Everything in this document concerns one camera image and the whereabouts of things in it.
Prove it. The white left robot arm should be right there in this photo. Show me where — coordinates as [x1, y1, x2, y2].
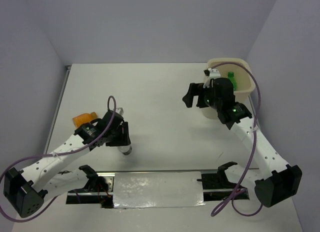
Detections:
[3, 107, 132, 218]

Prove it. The silver foil sheet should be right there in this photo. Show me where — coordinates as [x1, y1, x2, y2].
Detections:
[113, 171, 205, 209]

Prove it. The metal rail with electronics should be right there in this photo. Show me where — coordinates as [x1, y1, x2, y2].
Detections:
[65, 170, 236, 209]

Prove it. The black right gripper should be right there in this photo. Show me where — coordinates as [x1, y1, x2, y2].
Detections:
[182, 82, 221, 110]

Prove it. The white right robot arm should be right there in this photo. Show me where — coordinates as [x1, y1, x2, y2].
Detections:
[182, 78, 302, 208]

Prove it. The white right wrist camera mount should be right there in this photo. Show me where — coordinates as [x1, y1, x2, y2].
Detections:
[203, 68, 221, 88]

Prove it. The green soda bottle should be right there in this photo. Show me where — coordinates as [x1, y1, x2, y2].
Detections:
[227, 71, 238, 91]

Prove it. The beige plastic bin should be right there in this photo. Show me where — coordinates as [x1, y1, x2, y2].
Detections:
[207, 57, 256, 113]

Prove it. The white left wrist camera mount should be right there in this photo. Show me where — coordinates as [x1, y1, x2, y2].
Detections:
[115, 107, 124, 116]

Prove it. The clear bottle black cap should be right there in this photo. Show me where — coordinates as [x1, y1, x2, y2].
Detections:
[117, 144, 133, 156]

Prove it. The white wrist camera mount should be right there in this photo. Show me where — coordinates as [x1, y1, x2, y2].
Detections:
[115, 107, 124, 116]
[203, 68, 221, 88]

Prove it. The orange juice bottle lying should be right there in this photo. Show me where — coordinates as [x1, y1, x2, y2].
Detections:
[72, 112, 98, 129]

